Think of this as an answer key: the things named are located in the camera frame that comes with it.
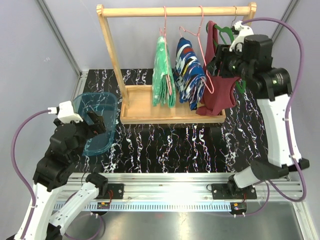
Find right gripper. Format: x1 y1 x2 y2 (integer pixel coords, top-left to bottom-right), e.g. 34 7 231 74
205 44 253 82

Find blue white patterned trousers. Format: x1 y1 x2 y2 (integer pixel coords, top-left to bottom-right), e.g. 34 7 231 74
173 37 206 111

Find pink wire hanger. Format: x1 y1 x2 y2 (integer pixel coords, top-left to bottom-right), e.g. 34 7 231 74
179 5 215 94
159 6 173 96

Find green white patterned trousers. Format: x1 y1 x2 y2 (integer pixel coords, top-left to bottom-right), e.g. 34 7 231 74
152 36 176 108

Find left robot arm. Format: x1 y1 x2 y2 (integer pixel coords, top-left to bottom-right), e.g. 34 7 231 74
10 111 109 240

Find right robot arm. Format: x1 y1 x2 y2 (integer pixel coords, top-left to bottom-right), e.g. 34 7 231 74
208 34 310 198

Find green plastic hanger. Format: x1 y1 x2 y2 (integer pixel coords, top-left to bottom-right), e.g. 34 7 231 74
205 20 246 94

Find blue transparent plastic bin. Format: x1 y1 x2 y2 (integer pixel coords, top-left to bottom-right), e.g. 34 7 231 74
73 92 118 157

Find maroon tank top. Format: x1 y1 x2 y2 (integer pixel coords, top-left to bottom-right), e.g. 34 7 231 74
196 20 240 116

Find wooden clothes rack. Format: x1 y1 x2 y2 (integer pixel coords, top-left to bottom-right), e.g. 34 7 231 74
96 2 257 125

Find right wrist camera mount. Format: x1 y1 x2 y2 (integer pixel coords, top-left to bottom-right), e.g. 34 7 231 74
229 21 254 52

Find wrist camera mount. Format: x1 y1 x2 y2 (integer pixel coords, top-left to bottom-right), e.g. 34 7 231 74
229 21 254 52
47 100 84 124

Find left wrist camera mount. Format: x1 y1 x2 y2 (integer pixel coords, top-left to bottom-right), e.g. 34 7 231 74
47 100 84 124

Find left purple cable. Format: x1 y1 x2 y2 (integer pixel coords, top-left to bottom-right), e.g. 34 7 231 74
10 109 60 238

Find purple cable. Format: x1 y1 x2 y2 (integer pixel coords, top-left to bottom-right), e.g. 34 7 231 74
241 17 307 202
10 109 60 238

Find aluminium mounting rail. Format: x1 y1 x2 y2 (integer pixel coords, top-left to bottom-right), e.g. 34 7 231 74
49 172 308 213

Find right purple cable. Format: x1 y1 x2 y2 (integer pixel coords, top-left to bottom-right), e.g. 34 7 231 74
241 17 307 202

